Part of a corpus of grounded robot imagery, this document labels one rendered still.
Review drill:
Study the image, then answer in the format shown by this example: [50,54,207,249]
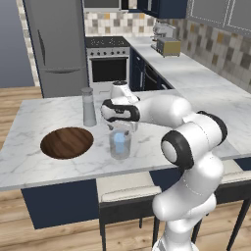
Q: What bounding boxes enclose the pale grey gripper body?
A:
[105,118,140,133]

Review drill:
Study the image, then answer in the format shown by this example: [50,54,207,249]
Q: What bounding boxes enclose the blue ice cube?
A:
[115,142,127,154]
[114,131,126,144]

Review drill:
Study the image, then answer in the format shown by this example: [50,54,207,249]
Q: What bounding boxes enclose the clear glass ice bowl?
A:
[108,127,133,161]

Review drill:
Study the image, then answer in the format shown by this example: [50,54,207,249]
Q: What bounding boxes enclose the round brown wooden bowl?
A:
[39,126,95,161]

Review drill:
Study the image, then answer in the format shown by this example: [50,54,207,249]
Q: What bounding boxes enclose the navy base cupboards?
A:
[128,46,175,93]

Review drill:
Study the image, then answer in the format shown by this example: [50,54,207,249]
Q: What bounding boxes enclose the silver stove with oven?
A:
[84,35,131,96]

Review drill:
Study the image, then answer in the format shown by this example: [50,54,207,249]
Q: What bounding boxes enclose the black stool with cream seat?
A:
[95,171,164,251]
[191,159,251,251]

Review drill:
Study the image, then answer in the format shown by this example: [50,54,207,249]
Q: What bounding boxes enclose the yellow and silver toaster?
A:
[155,36,182,59]

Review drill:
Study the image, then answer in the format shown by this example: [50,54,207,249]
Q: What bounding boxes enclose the silver coffee machine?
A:
[151,21,176,51]

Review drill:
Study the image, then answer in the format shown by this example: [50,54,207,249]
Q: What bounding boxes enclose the navy island cabinet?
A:
[21,156,251,230]

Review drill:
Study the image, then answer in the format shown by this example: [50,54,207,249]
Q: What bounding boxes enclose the grey fridge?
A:
[22,0,89,99]

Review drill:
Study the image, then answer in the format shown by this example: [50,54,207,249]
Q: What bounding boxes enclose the navy wall cupboards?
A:
[127,0,189,20]

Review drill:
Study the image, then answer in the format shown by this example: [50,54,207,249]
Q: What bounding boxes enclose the grey wall cupboards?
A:
[185,0,251,37]

